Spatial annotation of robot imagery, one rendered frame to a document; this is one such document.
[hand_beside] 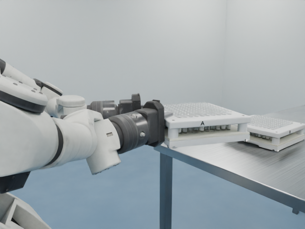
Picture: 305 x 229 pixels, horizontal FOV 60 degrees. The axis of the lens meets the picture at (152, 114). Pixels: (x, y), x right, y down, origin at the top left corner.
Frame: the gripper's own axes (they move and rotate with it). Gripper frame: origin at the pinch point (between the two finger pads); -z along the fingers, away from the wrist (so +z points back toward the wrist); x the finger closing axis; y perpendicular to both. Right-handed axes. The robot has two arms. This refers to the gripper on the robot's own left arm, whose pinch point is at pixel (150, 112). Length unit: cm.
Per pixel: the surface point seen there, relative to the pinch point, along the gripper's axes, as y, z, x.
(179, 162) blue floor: -210, -64, 109
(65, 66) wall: -341, 79, -5
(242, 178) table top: 13.0, -25.6, 19.0
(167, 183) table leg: -20.5, -9.6, 35.9
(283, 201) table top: 24.0, -31.8, 20.8
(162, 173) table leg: -22.0, -7.8, 31.6
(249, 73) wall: -383, -244, 18
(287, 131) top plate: -8, -55, 12
